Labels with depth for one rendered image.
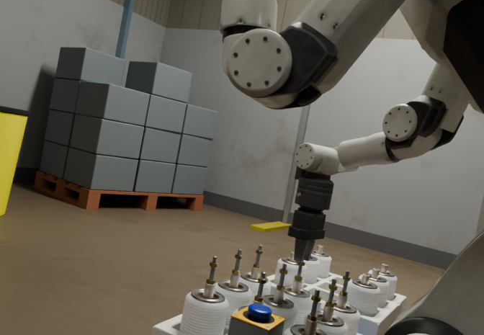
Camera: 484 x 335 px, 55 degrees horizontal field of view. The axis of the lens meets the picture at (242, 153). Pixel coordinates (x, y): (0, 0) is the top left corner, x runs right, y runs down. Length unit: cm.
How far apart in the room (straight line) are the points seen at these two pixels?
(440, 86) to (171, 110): 265
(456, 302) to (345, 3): 44
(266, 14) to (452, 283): 45
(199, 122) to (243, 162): 65
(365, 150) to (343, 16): 55
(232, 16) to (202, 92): 382
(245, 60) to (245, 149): 355
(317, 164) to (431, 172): 252
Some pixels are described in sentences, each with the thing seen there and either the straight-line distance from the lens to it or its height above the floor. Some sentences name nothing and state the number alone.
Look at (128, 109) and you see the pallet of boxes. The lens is 322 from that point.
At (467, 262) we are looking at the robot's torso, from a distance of 73.
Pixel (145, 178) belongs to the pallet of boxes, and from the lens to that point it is 338.
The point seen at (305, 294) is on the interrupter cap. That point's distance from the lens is 122.
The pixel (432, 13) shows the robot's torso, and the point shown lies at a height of 81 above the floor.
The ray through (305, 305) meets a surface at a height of 24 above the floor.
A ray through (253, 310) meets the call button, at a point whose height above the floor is 33.
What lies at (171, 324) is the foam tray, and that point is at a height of 18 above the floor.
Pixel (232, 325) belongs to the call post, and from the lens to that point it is 80.
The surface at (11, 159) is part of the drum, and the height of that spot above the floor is 30.
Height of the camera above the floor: 59
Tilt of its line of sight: 1 degrees down
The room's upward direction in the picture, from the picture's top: 11 degrees clockwise
